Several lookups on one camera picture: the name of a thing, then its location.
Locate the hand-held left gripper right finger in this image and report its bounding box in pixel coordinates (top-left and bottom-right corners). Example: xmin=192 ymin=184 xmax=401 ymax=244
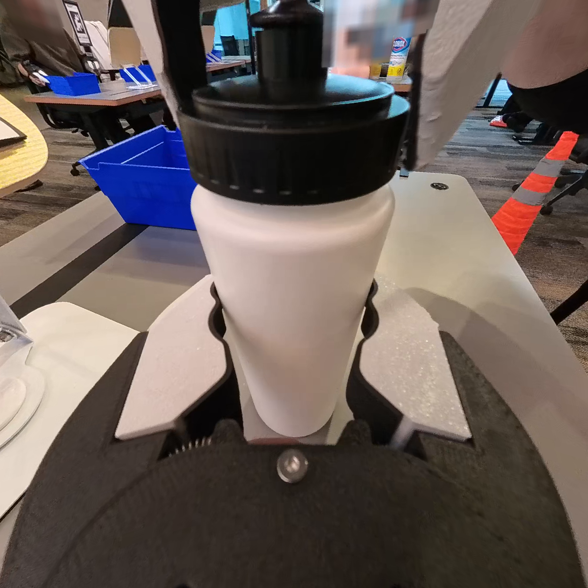
xmin=348 ymin=274 xmax=472 ymax=448

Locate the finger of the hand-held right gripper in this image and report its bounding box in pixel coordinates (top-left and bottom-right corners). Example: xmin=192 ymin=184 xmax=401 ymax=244
xmin=120 ymin=0 xmax=208 ymax=129
xmin=400 ymin=0 xmax=545 ymax=172

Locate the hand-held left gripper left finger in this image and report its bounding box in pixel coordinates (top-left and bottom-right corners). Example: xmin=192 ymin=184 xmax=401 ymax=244
xmin=114 ymin=276 xmax=230 ymax=443

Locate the white bottle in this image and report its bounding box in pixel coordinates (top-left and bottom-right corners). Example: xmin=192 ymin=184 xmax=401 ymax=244
xmin=190 ymin=179 xmax=397 ymax=438

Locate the black bottle lid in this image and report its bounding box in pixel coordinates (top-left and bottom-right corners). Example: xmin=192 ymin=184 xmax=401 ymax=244
xmin=178 ymin=0 xmax=411 ymax=205

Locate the person's right forearm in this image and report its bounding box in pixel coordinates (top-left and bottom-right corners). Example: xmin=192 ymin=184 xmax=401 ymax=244
xmin=501 ymin=0 xmax=588 ymax=134

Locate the small blue plastic bin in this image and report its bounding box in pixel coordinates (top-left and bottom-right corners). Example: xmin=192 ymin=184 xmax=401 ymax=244
xmin=48 ymin=74 xmax=102 ymax=97
xmin=120 ymin=64 xmax=158 ymax=85

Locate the white wipes canister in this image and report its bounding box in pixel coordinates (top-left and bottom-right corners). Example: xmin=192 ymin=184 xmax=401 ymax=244
xmin=386 ymin=37 xmax=411 ymax=83

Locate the printed tag sign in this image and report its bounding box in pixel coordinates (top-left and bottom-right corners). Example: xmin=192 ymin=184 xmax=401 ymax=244
xmin=63 ymin=0 xmax=93 ymax=47

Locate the wooden top desk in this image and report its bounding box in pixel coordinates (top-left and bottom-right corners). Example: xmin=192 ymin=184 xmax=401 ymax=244
xmin=23 ymin=83 xmax=166 ymax=149

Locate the orange traffic cone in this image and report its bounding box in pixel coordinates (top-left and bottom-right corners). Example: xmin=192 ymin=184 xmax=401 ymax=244
xmin=492 ymin=132 xmax=580 ymax=256

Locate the clear round stand foot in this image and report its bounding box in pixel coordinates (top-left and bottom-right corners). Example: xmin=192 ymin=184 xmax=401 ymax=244
xmin=0 ymin=368 xmax=45 ymax=451

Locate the black office chair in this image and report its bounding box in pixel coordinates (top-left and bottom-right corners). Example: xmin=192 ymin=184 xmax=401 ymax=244
xmin=539 ymin=164 xmax=588 ymax=217

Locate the black slanted stand leg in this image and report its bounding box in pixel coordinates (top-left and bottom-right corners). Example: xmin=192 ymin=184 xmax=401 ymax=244
xmin=551 ymin=280 xmax=588 ymax=325

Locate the wooden display board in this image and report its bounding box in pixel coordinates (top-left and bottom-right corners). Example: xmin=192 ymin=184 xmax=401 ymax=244
xmin=0 ymin=92 xmax=49 ymax=199

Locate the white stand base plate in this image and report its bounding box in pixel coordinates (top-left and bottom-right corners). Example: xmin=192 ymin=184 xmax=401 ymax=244
xmin=0 ymin=302 xmax=139 ymax=521

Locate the white stand post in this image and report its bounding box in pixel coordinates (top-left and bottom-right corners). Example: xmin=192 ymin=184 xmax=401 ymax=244
xmin=0 ymin=294 xmax=34 ymax=348

